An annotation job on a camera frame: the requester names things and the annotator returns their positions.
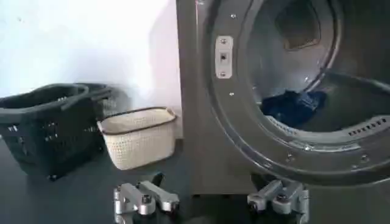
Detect cream woven plastic basket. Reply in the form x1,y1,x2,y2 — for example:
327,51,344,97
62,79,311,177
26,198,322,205
96,106,177,171

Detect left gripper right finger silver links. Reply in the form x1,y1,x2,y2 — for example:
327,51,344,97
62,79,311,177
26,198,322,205
246,179,310,224

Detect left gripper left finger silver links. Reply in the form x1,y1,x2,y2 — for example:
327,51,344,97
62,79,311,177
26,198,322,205
113,172,180,224

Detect grey dryer with round opening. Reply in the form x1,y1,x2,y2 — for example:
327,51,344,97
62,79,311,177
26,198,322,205
175,0,390,195

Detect dark blue garment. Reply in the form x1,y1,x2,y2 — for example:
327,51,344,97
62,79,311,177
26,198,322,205
261,89,328,128

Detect silver door latch plate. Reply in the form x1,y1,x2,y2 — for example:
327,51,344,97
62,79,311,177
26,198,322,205
214,35,234,80

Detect black plastic laundry basket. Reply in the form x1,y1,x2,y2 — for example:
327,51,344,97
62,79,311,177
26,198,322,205
0,82,130,180

